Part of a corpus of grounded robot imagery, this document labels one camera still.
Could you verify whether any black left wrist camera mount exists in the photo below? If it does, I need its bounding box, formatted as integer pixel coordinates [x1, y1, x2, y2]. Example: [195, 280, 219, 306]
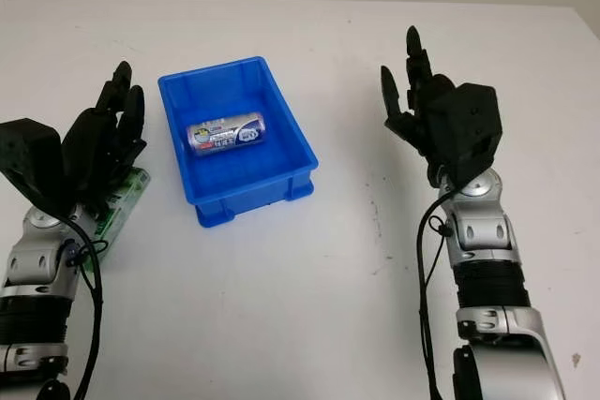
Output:
[0, 118, 66, 221]

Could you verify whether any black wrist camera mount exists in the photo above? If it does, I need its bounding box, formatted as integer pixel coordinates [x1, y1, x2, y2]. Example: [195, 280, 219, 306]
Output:
[428, 82, 503, 185]
[0, 118, 66, 221]

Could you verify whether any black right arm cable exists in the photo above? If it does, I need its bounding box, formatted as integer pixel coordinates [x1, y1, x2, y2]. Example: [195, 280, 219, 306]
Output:
[415, 188, 457, 400]

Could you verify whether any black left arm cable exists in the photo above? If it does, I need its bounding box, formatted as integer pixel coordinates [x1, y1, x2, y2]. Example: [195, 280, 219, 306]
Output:
[60, 215, 105, 400]

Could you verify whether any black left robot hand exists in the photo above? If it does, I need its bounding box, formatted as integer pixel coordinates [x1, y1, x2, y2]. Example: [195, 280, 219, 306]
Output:
[60, 61, 147, 207]

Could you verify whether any blue plastic tray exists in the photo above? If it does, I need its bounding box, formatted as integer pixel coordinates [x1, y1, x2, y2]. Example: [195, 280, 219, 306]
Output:
[157, 55, 321, 230]

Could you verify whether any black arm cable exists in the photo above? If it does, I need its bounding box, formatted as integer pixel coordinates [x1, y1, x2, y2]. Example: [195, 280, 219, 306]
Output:
[60, 215, 105, 400]
[415, 188, 457, 400]

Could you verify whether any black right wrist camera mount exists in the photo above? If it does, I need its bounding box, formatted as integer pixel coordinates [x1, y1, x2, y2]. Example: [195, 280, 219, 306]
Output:
[428, 82, 503, 185]

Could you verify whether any green carton box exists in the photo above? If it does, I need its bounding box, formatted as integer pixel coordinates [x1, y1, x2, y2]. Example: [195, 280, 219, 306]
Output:
[86, 166, 152, 259]

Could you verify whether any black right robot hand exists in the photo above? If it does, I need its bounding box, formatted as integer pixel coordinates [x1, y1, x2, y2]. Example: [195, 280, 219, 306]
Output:
[380, 24, 458, 185]

